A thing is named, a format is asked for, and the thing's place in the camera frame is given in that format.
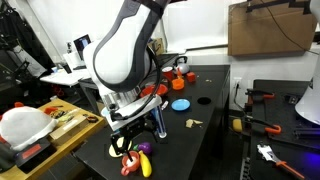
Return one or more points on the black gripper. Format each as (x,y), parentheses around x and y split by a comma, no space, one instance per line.
(130,131)

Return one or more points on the yellow toy banana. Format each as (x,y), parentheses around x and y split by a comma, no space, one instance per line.
(145,164)

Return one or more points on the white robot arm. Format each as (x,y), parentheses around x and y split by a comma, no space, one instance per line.
(118,64)

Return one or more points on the white small plate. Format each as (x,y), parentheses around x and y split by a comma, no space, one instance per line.
(112,151)

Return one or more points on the pink toy mug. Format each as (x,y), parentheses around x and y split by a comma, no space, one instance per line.
(127,166)

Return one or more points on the purple toy eggplant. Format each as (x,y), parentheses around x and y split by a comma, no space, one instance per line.
(145,147)

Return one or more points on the blue round plate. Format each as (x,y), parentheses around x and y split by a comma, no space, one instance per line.
(180,105)

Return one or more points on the small orange bowl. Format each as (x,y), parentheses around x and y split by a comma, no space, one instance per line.
(178,84)

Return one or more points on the red plastic cup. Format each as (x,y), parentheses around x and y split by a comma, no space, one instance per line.
(168,72)

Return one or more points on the red cube block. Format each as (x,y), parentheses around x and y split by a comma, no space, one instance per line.
(191,77)

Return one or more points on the grey metal kettle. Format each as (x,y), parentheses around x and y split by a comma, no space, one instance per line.
(180,65)

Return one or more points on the white plastic bag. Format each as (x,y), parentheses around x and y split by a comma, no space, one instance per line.
(22,126)

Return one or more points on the brown cardboard box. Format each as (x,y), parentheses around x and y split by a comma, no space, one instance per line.
(254,29)

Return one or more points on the silver camera mount plate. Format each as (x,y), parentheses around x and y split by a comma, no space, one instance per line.
(130,109)

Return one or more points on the orange handled clamp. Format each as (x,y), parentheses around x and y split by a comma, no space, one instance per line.
(269,128)

